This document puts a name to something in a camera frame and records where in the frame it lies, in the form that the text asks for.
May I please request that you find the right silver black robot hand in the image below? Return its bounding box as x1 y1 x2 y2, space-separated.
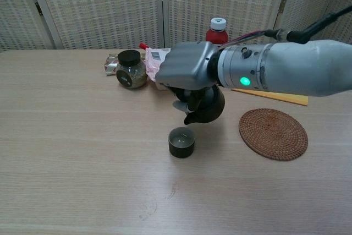
155 41 221 114

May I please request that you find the black teapot with loop handle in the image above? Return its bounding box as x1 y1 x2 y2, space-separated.
175 85 226 125

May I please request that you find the small dark ceramic cup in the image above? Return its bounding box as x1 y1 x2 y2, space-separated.
168 126 196 160

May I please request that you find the round woven rattan coaster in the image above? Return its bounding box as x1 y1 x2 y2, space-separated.
238 108 309 161

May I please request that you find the pink white plastic pouch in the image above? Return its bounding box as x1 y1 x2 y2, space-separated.
145 47 173 83

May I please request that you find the red NFC juice bottle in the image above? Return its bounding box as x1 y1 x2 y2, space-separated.
205 17 229 47

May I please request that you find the glass jar with black lid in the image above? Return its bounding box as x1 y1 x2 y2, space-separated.
115 50 147 90

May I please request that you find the gold red snack packet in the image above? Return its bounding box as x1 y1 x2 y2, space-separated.
103 53 120 77

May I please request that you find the woven folding screen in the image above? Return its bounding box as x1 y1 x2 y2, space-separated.
0 0 352 52

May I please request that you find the yellow white Lexicon booklet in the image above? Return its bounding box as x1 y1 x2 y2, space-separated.
230 88 309 107

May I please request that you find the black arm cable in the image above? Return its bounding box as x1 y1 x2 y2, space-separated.
263 5 352 45

